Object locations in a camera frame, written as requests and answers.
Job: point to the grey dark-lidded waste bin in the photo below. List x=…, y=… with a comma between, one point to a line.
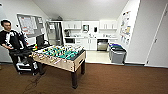
x=117, y=56

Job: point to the black wheeled cart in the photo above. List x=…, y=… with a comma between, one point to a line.
x=26, y=60

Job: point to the person in dark jacket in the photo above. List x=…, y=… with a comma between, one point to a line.
x=10, y=38

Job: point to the blue lidded waste bin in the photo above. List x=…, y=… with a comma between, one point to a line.
x=113, y=45

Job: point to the black built-in microwave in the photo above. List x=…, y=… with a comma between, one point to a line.
x=70, y=40

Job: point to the large red-edged wall poster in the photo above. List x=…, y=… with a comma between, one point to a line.
x=125, y=24

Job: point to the stainless steel refrigerator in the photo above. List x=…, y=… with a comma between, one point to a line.
x=55, y=33

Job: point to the white room door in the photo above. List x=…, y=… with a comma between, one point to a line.
x=160, y=40

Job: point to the framed wall board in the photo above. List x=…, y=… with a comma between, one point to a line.
x=30, y=25

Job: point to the black laptop screen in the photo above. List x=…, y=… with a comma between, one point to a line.
x=40, y=40

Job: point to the steel paper towel dispenser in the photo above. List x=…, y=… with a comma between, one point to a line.
x=85, y=28

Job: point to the green foosball table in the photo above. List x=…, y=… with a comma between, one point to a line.
x=61, y=56

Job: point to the white two-door sink cabinet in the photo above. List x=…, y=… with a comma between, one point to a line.
x=86, y=44

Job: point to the white upper wall cabinet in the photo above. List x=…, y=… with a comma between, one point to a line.
x=72, y=25
x=108, y=25

